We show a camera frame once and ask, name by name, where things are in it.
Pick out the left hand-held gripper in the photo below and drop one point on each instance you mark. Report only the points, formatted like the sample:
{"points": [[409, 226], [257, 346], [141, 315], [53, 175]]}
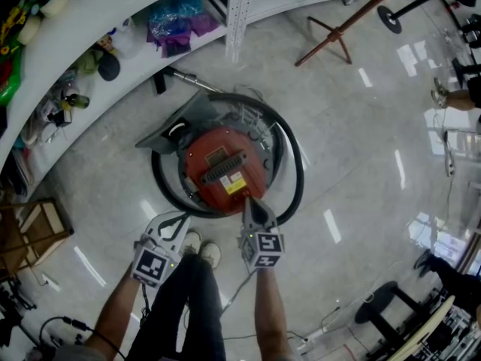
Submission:
{"points": [[152, 267]]}

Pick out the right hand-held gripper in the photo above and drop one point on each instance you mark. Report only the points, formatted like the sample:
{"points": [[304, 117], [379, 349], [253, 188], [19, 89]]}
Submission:
{"points": [[263, 248]]}

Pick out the red vacuum cleaner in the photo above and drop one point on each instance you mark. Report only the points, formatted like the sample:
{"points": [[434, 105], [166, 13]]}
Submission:
{"points": [[218, 164]]}

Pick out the person's right forearm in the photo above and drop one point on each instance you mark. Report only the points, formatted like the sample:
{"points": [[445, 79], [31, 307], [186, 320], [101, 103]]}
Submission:
{"points": [[270, 314]]}

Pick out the person's left forearm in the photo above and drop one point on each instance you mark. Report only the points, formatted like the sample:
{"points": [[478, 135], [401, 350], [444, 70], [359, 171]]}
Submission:
{"points": [[116, 314]]}

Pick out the person's left white shoe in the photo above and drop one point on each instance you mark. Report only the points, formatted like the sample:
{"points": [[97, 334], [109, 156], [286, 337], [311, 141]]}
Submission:
{"points": [[191, 241]]}

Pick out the person's white shoe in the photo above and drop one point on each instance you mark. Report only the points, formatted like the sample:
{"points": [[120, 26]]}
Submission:
{"points": [[211, 253], [191, 241]]}

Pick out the person's right white shoe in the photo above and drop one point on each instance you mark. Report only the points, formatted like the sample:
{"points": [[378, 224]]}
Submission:
{"points": [[211, 253]]}

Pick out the person's black trousers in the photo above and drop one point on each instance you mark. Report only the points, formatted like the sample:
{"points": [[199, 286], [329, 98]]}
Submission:
{"points": [[195, 307]]}

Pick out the white power strip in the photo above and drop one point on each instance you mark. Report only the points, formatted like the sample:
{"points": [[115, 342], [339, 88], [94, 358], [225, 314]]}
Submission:
{"points": [[312, 338], [449, 156]]}

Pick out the wooden crate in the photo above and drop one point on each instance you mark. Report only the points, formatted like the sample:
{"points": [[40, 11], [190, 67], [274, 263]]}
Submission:
{"points": [[34, 235]]}

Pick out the person's light grey shirt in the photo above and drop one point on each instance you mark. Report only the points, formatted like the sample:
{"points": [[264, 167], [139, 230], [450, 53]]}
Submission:
{"points": [[75, 354]]}

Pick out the small black box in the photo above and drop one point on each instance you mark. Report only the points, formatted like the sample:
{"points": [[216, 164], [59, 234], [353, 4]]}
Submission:
{"points": [[62, 117]]}

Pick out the black round stool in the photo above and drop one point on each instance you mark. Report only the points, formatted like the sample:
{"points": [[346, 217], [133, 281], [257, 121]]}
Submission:
{"points": [[387, 307]]}

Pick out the green cloth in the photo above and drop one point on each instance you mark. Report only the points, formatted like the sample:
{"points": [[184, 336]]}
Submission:
{"points": [[88, 62]]}

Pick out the translucent plastic jug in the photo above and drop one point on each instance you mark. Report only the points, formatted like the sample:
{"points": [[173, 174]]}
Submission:
{"points": [[127, 40]]}

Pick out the small labelled bottle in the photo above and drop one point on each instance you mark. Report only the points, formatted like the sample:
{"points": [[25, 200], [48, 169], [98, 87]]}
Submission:
{"points": [[107, 43]]}

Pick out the round wooden table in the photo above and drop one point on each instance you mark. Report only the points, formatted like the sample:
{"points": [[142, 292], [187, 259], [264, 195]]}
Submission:
{"points": [[426, 333]]}

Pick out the purple and blue plastic bag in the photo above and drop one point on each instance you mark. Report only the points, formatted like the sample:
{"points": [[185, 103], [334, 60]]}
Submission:
{"points": [[180, 21]]}

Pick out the wooden coat rack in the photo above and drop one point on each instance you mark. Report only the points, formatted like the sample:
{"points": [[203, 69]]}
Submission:
{"points": [[349, 21]]}

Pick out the white metal shelving unit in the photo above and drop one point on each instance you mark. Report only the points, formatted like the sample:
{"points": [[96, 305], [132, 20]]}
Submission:
{"points": [[49, 51]]}

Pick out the green snack packet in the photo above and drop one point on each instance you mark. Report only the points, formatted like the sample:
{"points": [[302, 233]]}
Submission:
{"points": [[9, 77]]}

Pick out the sunflower pot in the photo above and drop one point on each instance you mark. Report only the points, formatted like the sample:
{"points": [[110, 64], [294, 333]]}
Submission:
{"points": [[29, 30]]}

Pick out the black coat rack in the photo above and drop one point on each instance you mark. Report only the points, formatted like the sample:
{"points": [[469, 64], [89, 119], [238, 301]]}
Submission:
{"points": [[413, 6]]}

